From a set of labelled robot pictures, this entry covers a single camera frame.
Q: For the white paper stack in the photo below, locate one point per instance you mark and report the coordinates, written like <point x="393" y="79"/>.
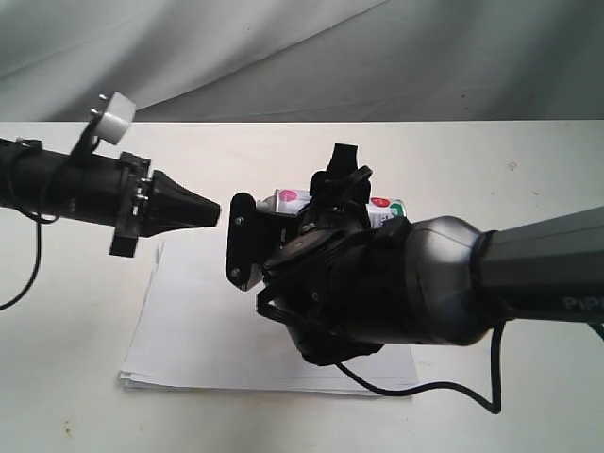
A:
<point x="197" y="332"/>

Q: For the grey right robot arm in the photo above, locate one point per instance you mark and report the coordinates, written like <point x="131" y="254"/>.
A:
<point x="462" y="282"/>

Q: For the white backdrop cloth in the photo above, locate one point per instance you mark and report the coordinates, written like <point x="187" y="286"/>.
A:
<point x="304" y="61"/>

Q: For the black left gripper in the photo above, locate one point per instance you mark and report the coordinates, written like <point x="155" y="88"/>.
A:
<point x="170" y="205"/>

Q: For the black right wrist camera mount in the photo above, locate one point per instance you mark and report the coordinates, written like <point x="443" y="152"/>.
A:
<point x="343" y="186"/>

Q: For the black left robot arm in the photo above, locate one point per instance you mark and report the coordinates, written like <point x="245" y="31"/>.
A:
<point x="49" y="183"/>

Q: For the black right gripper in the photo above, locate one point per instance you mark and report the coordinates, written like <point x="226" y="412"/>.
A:
<point x="346" y="298"/>

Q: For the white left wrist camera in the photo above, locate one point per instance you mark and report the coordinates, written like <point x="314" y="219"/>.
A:
<point x="112" y="119"/>

